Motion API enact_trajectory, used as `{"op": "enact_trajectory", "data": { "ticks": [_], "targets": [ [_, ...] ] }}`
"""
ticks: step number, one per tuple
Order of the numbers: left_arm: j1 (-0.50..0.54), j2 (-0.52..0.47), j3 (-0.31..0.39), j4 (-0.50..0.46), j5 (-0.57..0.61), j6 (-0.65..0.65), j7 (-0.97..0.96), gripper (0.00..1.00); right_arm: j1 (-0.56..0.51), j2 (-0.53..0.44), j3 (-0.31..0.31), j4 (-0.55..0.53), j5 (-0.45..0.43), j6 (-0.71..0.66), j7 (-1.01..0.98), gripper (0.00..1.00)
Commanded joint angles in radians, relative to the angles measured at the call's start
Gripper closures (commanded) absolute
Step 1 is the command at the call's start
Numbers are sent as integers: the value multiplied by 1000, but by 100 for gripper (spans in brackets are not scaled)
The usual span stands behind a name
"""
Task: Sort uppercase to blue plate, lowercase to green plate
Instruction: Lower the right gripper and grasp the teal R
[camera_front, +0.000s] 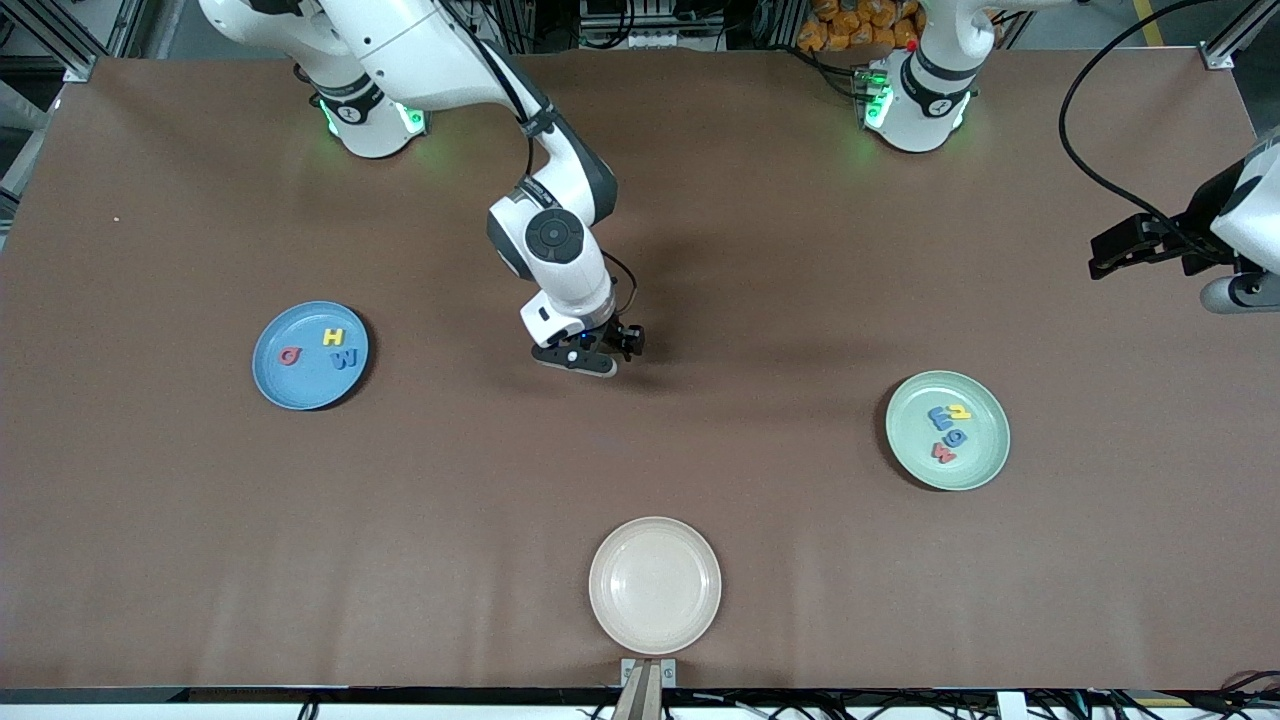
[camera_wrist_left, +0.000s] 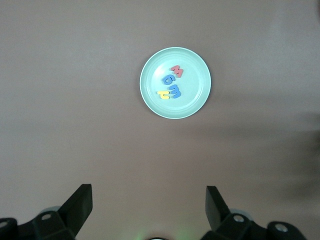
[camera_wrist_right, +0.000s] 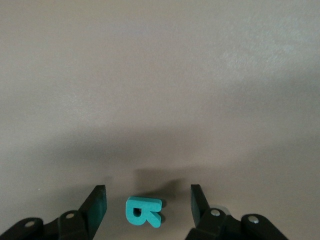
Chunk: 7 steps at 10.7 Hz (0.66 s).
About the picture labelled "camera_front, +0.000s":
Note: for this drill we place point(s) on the blue uppercase E foam letter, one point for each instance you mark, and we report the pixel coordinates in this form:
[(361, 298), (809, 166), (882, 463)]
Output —
[(938, 417)]

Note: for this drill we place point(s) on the beige plate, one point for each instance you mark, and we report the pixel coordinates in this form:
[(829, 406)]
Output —
[(655, 590)]

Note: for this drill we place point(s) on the green plate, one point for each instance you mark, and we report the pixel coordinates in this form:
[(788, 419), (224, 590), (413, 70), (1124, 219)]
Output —
[(975, 465)]

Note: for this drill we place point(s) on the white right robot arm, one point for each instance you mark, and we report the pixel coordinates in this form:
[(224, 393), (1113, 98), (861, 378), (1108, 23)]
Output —
[(420, 50)]

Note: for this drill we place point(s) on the grey metal mount bracket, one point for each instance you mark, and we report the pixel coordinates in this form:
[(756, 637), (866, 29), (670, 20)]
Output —
[(670, 672)]

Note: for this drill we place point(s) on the brown table mat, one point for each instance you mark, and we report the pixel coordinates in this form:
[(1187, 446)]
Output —
[(640, 450)]

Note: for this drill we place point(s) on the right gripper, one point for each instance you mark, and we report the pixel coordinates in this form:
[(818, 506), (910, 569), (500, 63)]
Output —
[(621, 337)]

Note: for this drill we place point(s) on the orange fruit pile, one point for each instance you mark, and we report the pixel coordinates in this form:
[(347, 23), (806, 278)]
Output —
[(850, 25)]

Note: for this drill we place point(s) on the beige camera mount pole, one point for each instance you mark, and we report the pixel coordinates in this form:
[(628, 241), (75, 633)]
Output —
[(640, 700)]

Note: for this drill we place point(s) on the yellow uppercase H foam letter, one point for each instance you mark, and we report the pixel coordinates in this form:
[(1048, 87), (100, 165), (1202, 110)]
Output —
[(333, 337)]

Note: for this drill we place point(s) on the blue uppercase W foam letter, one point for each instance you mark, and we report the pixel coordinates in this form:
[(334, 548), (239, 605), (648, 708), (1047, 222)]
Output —
[(344, 360)]

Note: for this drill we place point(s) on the red lowercase w foam letter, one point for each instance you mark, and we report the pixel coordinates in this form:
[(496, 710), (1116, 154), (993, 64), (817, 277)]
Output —
[(944, 454)]

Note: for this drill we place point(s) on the blue lowercase g foam letter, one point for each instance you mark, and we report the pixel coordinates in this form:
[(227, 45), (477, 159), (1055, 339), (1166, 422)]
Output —
[(947, 438)]

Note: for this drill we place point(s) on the red uppercase Q foam letter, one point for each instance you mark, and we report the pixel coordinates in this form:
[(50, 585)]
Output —
[(282, 357)]

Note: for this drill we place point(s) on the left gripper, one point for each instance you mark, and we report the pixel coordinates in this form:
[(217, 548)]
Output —
[(1192, 250)]

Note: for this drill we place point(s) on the white black electronics box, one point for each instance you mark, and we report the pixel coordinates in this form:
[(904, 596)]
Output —
[(650, 40)]

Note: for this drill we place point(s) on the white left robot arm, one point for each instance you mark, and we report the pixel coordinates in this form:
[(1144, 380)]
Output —
[(920, 110)]

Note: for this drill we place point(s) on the aluminium frame profile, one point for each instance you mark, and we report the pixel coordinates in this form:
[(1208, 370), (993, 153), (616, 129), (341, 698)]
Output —
[(78, 68), (1218, 55)]

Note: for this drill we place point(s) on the blue plate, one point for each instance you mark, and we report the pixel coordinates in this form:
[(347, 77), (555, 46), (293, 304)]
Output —
[(300, 390)]

